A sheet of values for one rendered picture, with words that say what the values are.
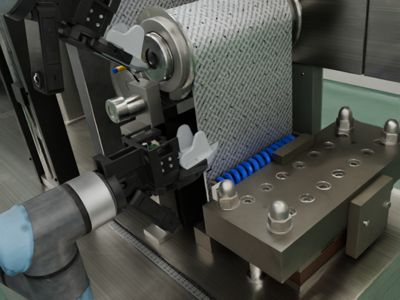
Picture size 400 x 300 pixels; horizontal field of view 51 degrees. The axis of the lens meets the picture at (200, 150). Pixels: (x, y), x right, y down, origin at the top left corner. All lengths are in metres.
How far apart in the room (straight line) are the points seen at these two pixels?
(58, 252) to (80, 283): 0.07
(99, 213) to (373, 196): 0.42
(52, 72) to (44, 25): 0.06
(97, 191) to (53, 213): 0.06
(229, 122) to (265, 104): 0.09
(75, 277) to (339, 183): 0.43
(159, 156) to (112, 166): 0.07
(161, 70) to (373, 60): 0.38
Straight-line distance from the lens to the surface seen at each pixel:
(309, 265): 0.71
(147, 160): 0.60
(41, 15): 0.58
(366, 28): 0.83
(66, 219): 0.55
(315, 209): 0.67
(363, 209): 0.71
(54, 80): 0.59
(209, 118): 0.68
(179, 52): 0.63
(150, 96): 0.69
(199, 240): 0.79
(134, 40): 0.64
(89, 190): 0.57
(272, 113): 0.80
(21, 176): 1.18
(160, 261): 0.79
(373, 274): 0.76
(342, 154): 0.80
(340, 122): 0.88
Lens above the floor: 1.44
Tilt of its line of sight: 29 degrees down
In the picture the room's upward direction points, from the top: 7 degrees counter-clockwise
